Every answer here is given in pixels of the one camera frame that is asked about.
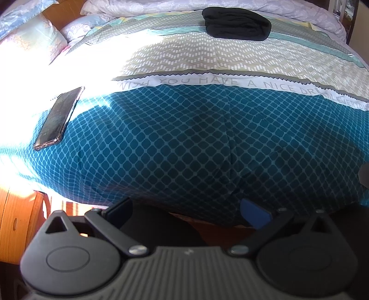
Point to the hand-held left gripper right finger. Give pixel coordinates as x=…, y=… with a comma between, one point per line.
x=255, y=215

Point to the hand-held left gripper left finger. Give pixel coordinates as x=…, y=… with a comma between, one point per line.
x=121, y=210

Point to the black pants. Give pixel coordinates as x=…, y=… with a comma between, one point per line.
x=235, y=23

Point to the person's dark trouser leg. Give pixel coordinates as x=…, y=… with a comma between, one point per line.
x=163, y=228

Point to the teal and grey patterned bedsheet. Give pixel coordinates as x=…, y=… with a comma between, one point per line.
x=187, y=135

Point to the wooden nightstand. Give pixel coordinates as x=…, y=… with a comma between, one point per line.
x=17, y=219

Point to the smartphone in clear case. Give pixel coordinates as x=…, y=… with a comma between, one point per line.
x=59, y=116

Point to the white lavender pillow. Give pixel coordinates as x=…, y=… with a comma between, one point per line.
x=79, y=27

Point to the pink floral pillow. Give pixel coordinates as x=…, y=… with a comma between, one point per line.
x=31, y=40

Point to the wooden headboard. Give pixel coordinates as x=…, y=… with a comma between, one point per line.
x=66, y=13

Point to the pale lavender quilt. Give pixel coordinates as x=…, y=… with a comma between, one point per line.
x=178, y=6

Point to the blue floral pillow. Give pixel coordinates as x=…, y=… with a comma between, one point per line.
x=20, y=16

